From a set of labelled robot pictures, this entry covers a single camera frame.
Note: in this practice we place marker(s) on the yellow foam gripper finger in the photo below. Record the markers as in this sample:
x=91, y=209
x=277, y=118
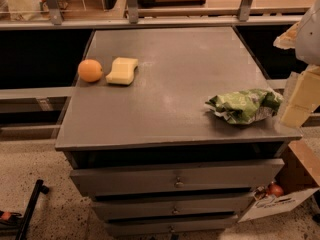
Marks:
x=304, y=99

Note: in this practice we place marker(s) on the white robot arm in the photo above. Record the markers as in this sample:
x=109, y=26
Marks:
x=304, y=38

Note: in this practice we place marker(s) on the green jalapeno chip bag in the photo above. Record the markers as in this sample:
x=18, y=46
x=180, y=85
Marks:
x=246, y=106

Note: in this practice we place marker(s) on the cardboard box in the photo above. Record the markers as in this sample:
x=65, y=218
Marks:
x=299, y=179

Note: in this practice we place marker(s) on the red onion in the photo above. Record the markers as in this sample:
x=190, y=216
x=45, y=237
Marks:
x=275, y=189

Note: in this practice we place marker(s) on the top grey drawer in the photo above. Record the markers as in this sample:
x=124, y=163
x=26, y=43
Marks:
x=175, y=177

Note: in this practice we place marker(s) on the grey drawer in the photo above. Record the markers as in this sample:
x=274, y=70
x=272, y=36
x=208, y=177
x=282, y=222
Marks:
x=171, y=206
x=170, y=225
x=175, y=177

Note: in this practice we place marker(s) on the middle grey drawer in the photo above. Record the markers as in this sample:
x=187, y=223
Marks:
x=171, y=206

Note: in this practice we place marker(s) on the grey drawer cabinet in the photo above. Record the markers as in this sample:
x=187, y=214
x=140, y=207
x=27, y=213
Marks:
x=151, y=156

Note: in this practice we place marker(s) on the bottom grey drawer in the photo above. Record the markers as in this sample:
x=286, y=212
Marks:
x=170, y=225

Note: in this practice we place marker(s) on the yellow sponge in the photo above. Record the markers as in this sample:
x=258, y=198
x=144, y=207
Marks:
x=122, y=71

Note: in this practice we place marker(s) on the orange fruit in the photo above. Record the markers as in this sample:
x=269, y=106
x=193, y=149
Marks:
x=90, y=70

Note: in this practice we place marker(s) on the black metal stand leg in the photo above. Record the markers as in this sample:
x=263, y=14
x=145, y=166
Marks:
x=13, y=223

